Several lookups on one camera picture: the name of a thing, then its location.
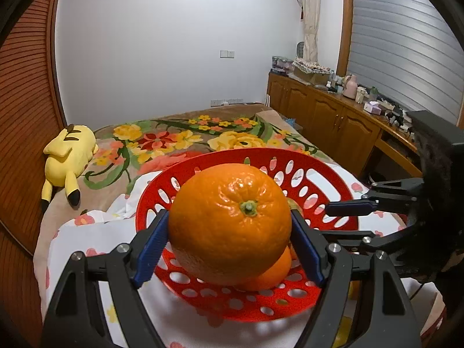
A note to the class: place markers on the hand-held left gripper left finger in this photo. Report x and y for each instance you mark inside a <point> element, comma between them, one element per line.
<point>152,246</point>

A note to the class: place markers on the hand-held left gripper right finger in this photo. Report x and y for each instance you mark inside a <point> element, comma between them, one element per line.
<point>308,250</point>

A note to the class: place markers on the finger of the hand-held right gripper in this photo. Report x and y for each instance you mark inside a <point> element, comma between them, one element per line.
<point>348,207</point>
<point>362,241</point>

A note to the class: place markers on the large oblong orange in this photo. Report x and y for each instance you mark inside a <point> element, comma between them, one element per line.
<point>272,275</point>

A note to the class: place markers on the large orange with green stem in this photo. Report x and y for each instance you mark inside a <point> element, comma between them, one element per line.
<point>224,224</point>

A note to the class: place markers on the red perforated plastic basket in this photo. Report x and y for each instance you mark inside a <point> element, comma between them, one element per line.
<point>217,304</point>

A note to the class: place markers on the medium orange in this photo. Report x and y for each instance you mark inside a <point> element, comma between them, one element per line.
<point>354,288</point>

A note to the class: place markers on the small black stand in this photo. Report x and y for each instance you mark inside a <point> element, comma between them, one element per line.
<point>393,118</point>
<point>406,126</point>

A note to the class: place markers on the white flower-print tablecloth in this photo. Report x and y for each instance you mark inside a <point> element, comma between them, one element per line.
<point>90,232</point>

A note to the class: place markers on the pale pink tissue box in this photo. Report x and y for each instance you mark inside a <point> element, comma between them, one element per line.
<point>372,108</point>

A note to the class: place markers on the wooden sideboard cabinet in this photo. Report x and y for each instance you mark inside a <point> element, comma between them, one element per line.
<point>326,112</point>

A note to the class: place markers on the blue plastic bag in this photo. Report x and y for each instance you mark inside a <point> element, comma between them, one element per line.
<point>293,121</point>

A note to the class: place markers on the floral bed blanket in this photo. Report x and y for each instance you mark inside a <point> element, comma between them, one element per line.
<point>181,141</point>

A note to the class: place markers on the white jar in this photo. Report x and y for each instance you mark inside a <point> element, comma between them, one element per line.
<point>360,95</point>

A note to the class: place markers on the pink kettle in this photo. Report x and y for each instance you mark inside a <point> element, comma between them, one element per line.
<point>350,87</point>

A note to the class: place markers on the yellow plush toy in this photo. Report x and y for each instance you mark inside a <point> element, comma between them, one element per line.
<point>69,156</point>

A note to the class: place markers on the cardboard box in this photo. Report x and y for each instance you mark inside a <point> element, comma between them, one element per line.
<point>311,78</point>

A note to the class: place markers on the grey window blind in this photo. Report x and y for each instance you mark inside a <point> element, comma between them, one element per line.
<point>398,43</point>

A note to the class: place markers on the patterned folded cloth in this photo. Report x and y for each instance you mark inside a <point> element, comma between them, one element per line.
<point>311,65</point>

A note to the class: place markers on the clear plastic container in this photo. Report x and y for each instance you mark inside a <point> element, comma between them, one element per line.
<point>281,64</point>

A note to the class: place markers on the small grey round fan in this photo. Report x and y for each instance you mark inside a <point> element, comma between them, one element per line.
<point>301,49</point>

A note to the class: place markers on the wooden louvered wardrobe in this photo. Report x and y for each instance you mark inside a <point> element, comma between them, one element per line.
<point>25,116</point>

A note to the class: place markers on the cream curtain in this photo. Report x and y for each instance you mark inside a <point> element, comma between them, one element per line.
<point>311,25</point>

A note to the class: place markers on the white wall socket strip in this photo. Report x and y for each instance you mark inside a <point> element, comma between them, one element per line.
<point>227,102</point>

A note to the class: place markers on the wooden window frame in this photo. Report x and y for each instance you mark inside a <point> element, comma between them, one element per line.
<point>344,25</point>

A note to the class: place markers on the white wall switch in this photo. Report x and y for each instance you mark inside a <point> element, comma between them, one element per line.
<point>227,53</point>

